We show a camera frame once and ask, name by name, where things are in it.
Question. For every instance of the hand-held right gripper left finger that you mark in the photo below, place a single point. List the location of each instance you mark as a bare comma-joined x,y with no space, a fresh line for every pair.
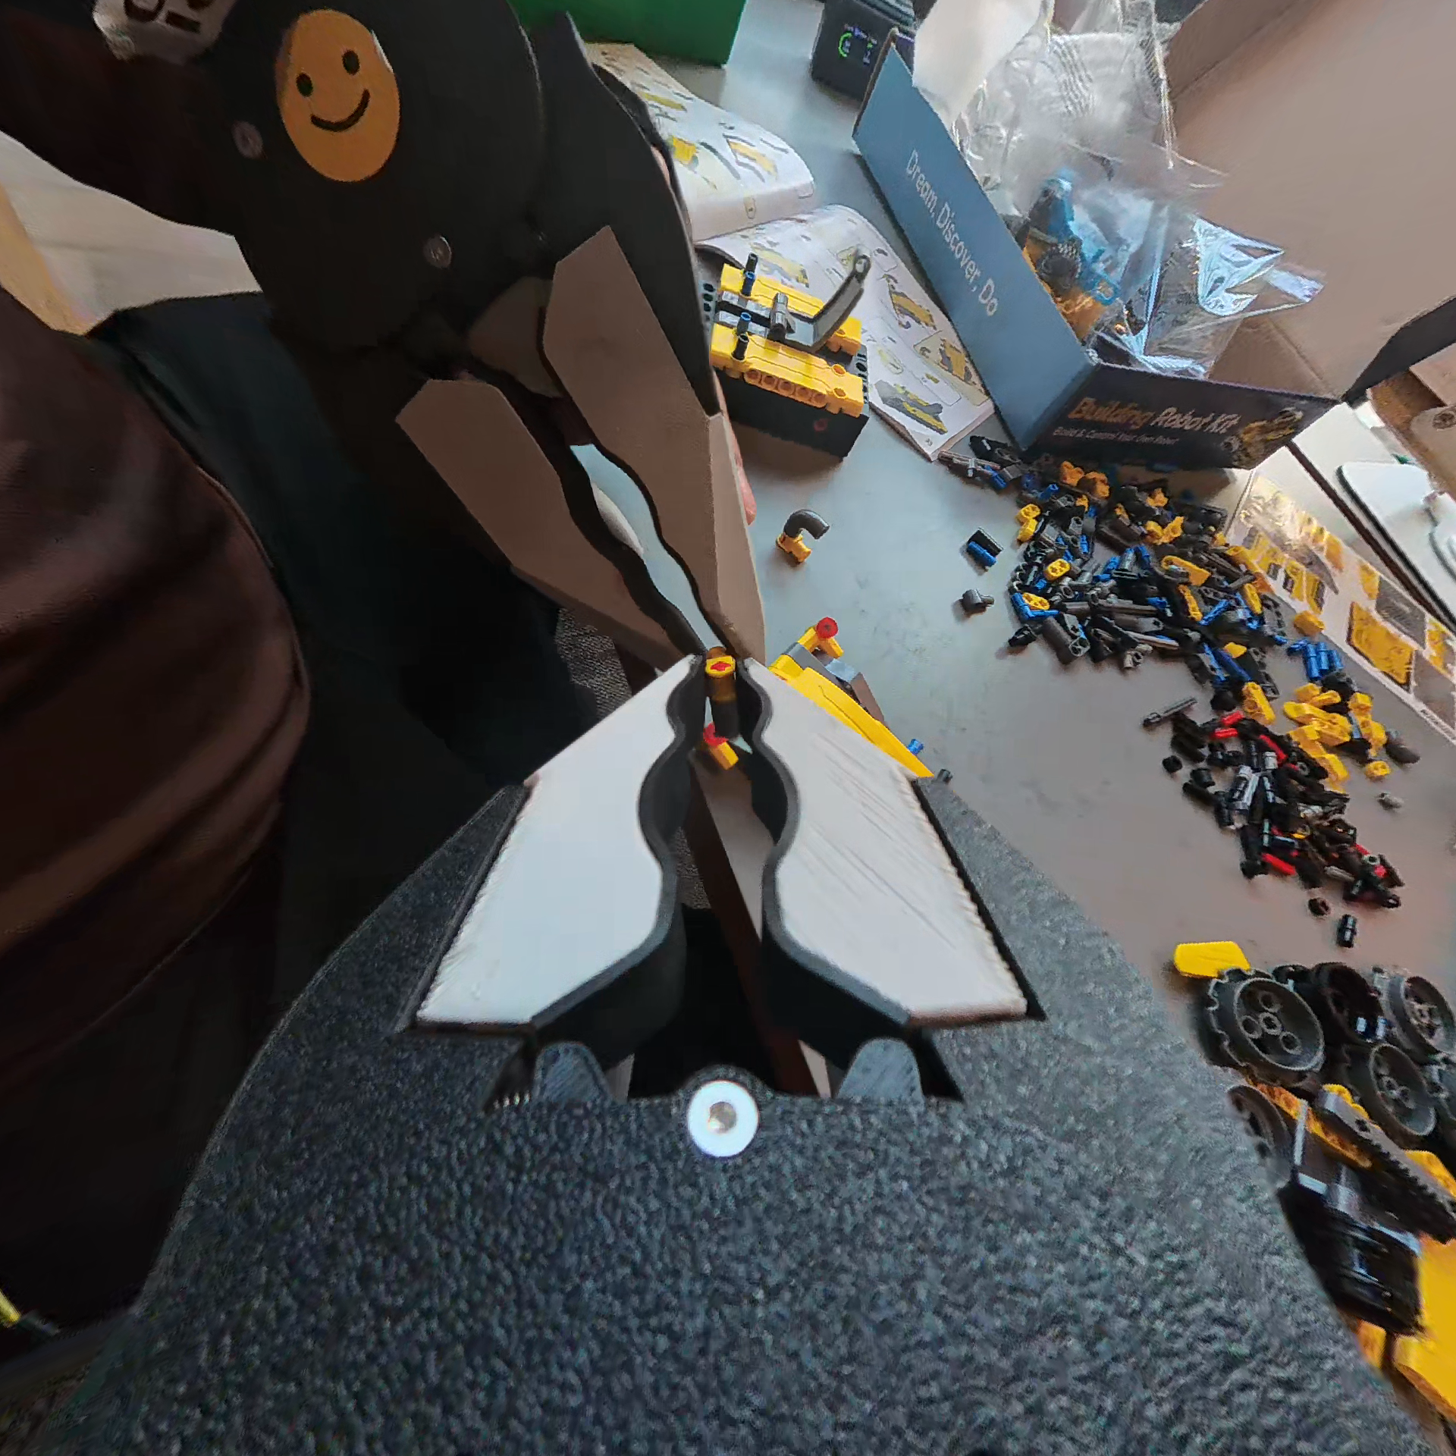
558,887

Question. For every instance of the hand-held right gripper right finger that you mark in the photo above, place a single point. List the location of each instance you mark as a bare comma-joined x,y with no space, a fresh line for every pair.
889,899

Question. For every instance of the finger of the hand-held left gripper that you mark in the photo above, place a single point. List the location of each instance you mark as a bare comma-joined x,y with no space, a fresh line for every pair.
501,477
636,399

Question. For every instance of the yellow panel vehicle assembly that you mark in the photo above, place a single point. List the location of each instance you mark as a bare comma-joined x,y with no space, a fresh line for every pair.
843,706

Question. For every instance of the grey desk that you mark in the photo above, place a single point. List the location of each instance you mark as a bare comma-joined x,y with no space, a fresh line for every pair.
1024,706

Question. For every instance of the black base yellow panel assembly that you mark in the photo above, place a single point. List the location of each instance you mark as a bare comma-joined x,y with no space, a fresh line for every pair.
785,353

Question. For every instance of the green box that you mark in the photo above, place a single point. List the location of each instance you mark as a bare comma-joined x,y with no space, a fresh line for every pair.
636,28

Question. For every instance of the open instruction booklet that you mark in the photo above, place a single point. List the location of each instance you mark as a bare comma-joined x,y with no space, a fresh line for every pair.
921,342

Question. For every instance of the small grey pin piece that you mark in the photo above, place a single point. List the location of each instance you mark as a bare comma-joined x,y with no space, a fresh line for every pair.
975,601

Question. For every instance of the yellow wedge panel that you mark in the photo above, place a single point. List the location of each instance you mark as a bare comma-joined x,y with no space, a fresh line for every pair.
1211,960

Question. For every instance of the black and blue connector piece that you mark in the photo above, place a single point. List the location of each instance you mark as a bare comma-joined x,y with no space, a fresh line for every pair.
986,547

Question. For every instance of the pile of small building pieces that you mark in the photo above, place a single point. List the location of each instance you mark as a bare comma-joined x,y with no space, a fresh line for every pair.
1229,682

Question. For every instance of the small black display device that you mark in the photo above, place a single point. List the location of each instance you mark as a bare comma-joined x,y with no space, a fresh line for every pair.
856,44

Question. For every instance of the wheeled yellow black chassis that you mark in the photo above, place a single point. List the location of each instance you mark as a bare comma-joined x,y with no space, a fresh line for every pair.
1343,1079

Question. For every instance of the crumpled clear plastic bags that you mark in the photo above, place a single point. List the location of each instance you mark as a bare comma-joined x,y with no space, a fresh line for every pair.
1117,205

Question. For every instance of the yellow black sticker sheet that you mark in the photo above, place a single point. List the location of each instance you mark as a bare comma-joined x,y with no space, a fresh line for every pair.
1366,614

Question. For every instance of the white flat device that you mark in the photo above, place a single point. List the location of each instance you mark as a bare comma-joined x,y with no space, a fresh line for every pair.
1406,511

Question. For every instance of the cardboard kit box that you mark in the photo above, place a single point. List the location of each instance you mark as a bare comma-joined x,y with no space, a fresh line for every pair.
1253,137

